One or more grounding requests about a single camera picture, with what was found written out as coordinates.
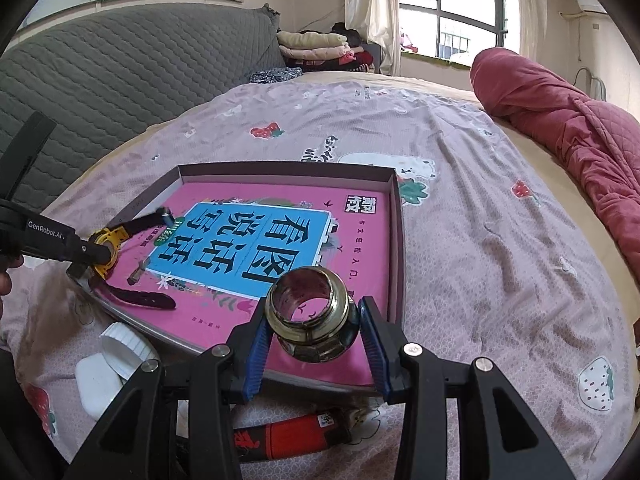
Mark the pink and blue book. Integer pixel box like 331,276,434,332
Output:
107,180,392,386

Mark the window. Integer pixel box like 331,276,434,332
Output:
395,0,506,61

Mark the white earbuds case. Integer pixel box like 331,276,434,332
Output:
75,353,126,421

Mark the stack of folded clothes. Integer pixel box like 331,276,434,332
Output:
276,30,351,68

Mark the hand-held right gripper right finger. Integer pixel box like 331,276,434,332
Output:
359,296,568,480

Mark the brass pipe fitting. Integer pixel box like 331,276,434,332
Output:
265,268,362,363

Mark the white wire frame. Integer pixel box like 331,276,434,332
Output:
573,66,608,102

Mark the white ribbed bottle cap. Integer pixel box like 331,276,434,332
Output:
100,322,161,378

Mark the pink printed bedsheet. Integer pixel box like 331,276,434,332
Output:
0,80,638,480

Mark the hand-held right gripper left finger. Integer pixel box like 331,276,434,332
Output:
75,305,275,480

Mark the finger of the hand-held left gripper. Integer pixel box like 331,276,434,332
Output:
117,206,178,236

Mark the red lighter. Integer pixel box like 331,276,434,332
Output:
232,410,353,463

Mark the yellow and black wristwatch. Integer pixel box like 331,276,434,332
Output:
89,226,177,312

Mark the grey cardboard tray box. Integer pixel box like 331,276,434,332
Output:
67,161,407,395

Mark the white curtain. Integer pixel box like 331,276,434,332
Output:
345,0,401,76

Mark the red quilted blanket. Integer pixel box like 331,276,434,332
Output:
470,47,640,306

